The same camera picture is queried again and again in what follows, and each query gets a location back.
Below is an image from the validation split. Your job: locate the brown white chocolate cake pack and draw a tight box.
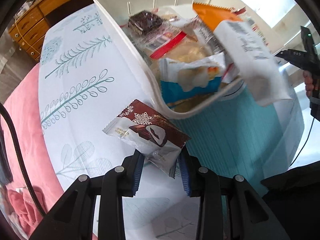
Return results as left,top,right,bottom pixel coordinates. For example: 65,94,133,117
103,99,190,178

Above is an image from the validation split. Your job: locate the large white grey snack bag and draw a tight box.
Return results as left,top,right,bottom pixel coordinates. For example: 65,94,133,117
193,3,292,106

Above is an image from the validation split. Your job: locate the clear bag puffed rice snack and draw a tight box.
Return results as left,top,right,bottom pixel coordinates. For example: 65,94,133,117
150,41,213,81

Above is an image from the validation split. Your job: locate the person's right hand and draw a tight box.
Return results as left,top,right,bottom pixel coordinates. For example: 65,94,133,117
303,70,319,98

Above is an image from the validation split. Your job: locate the teal striped table runner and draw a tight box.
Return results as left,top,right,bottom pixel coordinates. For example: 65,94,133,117
173,89,287,196

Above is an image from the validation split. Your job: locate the white plastic storage bin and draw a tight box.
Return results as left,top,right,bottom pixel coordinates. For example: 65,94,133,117
93,0,290,119

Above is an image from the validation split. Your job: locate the blue white snack pack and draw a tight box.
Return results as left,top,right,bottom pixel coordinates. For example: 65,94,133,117
159,53,226,108

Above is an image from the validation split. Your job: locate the white tree print tablecloth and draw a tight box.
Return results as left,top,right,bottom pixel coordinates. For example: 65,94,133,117
37,3,306,240

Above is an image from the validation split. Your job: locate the dark chocolate brownie pack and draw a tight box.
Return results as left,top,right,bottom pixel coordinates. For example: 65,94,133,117
128,10,163,36

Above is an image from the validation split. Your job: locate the wooden desk with drawers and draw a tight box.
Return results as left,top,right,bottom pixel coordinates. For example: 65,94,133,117
9,0,92,62

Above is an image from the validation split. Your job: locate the black cable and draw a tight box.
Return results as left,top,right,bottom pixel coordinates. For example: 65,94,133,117
0,102,47,217

